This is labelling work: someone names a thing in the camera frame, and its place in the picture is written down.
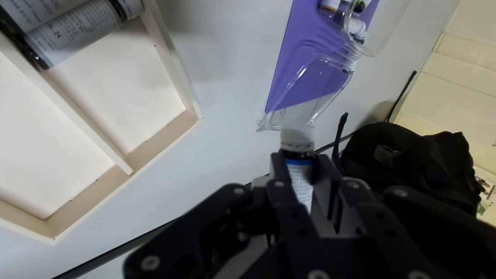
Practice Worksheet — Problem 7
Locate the light wooden tray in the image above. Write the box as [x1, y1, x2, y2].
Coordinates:
[0, 0, 202, 245]

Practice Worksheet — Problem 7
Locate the blue label white bottle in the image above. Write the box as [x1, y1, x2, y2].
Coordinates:
[277, 129, 317, 214]

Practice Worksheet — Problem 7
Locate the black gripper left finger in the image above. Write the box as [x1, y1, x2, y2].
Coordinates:
[122, 149, 331, 279]

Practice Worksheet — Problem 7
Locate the small white bottle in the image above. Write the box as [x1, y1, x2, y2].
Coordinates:
[342, 14, 370, 43]
[315, 0, 343, 14]

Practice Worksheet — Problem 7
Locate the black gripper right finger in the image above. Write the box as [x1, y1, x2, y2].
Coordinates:
[309, 152, 496, 279]

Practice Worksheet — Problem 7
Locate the white bottle red logo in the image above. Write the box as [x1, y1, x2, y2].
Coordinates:
[0, 0, 89, 34]

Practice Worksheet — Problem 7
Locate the white bottle grey print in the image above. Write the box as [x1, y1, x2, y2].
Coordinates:
[22, 0, 146, 71]

